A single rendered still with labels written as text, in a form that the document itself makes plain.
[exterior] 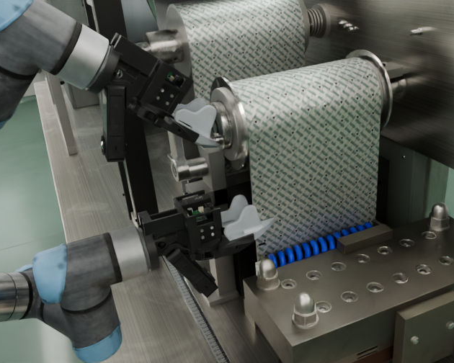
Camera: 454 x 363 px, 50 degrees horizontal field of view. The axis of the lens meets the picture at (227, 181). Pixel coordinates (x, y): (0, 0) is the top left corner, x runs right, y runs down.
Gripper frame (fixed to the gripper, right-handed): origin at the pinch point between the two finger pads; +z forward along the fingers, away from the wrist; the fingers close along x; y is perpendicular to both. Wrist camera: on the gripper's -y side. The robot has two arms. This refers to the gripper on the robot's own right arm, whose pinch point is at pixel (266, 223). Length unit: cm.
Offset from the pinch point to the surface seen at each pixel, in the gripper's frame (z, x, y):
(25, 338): -62, 130, -109
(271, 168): 1.4, -0.2, 9.7
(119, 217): -18, 50, -19
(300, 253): 4.2, -3.4, -5.2
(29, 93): -43, 556, -100
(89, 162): -20, 92, -19
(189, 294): -11.7, 12.6, -19.0
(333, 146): 12.6, -0.3, 10.6
